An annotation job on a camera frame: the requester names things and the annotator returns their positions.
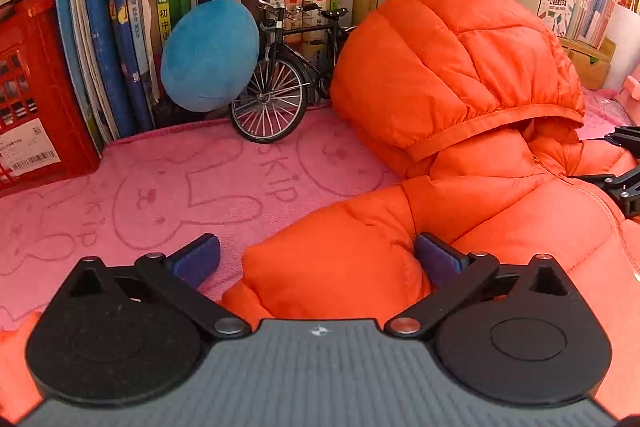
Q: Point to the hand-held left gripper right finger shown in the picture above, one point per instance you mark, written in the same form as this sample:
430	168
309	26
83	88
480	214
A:
435	257

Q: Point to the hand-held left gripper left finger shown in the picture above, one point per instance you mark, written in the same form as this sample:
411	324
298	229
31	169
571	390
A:
197	259

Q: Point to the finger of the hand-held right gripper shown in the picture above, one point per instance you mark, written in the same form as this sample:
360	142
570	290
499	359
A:
625	135
627	192

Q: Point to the orange puffer jacket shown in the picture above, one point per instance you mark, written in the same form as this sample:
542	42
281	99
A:
450	82

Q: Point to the pink house-shaped box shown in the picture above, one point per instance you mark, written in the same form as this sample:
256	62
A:
630	92

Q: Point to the wooden drawer organizer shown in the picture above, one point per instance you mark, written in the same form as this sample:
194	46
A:
590	67

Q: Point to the pink rabbit-print blanket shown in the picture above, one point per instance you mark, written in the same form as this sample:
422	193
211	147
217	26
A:
150	197

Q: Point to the white board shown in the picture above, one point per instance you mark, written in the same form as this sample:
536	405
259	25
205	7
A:
625	37

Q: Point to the blue round plush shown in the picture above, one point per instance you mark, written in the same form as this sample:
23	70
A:
210	57

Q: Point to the black miniature bicycle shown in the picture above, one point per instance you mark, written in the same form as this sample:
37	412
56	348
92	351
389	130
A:
272	42

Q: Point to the row of tall books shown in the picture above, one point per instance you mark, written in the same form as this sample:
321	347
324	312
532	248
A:
115	7

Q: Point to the large red plastic basket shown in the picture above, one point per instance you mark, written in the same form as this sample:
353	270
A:
35	27

